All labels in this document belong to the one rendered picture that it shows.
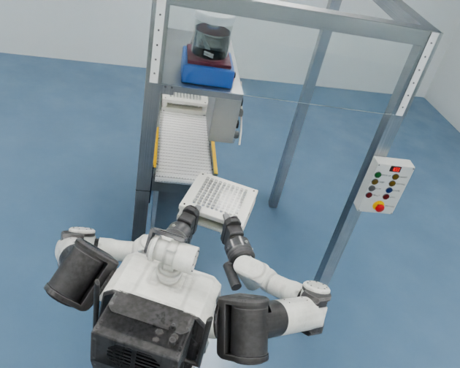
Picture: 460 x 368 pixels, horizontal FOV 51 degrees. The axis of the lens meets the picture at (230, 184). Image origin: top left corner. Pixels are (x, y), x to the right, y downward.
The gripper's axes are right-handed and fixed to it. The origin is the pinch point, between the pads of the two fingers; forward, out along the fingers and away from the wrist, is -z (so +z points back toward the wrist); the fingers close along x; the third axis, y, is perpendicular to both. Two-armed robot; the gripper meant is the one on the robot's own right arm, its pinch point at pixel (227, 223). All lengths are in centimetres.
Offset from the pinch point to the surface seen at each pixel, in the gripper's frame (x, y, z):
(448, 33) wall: 42, 373, -315
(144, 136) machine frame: -8.9, -22.9, -42.3
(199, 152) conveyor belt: 16, 8, -64
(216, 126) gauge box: -13.4, 5.8, -42.0
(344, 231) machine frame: 32, 71, -19
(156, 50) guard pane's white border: -45, -21, -42
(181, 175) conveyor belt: 15.0, -4.5, -46.7
